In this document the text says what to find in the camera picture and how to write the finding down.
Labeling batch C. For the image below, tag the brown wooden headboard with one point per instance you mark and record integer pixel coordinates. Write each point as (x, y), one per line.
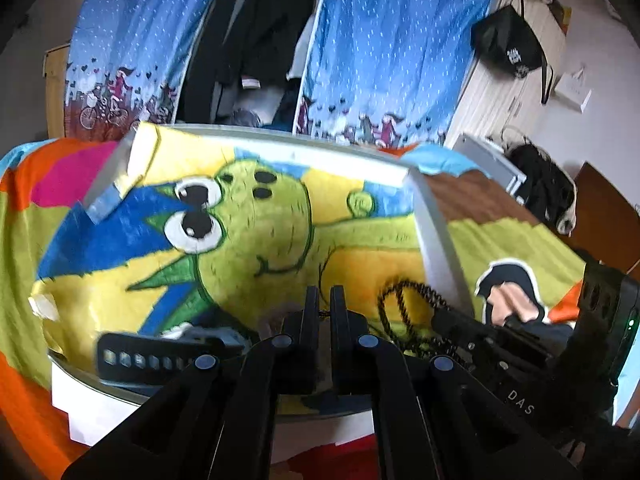
(607, 224)

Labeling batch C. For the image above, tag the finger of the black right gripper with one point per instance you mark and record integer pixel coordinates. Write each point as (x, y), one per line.
(452, 324)

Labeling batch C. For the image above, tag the white storage box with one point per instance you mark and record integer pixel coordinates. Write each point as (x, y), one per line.
(492, 160)

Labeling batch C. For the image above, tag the right blue dotted curtain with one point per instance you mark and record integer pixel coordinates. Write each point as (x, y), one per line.
(385, 73)

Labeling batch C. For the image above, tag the white paper bag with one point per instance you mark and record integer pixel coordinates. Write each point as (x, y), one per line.
(571, 89)

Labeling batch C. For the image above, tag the grey shallow cardboard box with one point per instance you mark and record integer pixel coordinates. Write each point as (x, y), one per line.
(430, 239)

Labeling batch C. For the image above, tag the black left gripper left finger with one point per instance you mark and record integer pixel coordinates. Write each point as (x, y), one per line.
(235, 403)

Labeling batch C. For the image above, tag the black clothes pile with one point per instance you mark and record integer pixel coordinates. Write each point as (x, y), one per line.
(548, 192)

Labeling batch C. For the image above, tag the left blue dotted curtain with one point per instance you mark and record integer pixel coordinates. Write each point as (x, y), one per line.
(127, 63)

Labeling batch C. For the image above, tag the colourful cartoon bed sheet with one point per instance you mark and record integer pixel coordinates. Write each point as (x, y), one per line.
(42, 182)

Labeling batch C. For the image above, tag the green dinosaur cartoon towel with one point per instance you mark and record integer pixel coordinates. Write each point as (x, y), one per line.
(225, 239)

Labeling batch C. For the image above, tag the white wardrobe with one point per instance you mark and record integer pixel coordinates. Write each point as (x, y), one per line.
(493, 102)

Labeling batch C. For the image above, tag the black drawstring bag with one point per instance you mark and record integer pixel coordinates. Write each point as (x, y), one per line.
(505, 39)

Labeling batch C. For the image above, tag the black strap smart watch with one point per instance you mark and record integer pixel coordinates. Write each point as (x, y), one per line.
(132, 360)

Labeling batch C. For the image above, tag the dark hanging clothes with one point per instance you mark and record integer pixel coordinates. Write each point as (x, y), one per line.
(242, 45)

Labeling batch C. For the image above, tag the wooden cabinet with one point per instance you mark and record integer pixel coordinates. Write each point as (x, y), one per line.
(54, 76)

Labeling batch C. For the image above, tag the blue dotted curtain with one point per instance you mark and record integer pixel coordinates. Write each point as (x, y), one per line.
(385, 73)
(127, 63)

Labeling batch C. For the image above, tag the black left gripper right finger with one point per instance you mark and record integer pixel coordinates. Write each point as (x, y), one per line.
(432, 419)

